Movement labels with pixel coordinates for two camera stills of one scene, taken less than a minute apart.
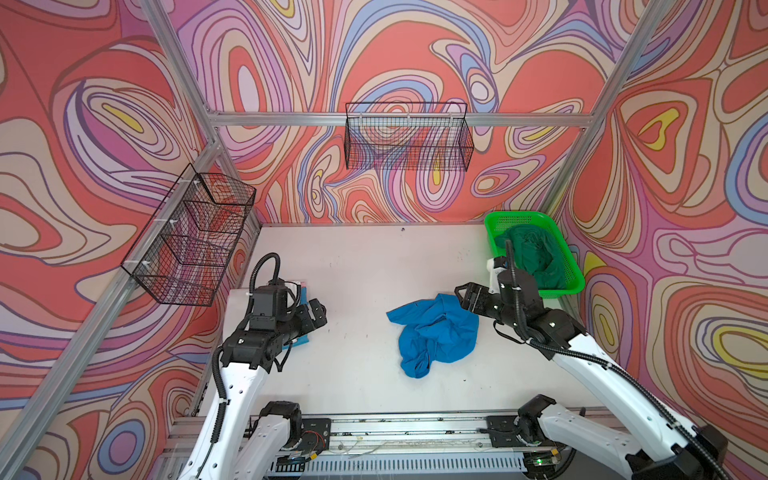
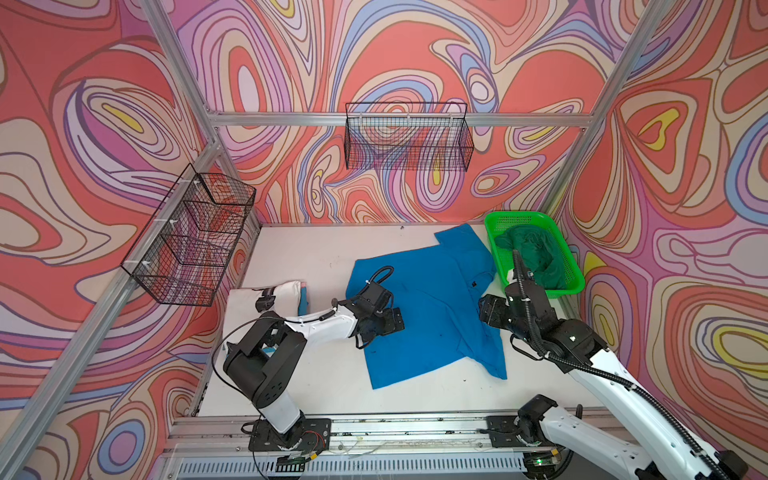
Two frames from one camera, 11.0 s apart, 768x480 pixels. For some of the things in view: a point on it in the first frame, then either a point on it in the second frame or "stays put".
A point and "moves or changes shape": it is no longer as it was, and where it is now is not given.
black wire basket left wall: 182,254 stays put
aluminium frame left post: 15,439 stays put
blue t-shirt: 434,331 moves or changes shape
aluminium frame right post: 568,172 stays put
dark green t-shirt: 535,250 stays put
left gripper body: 298,322 to 384,324
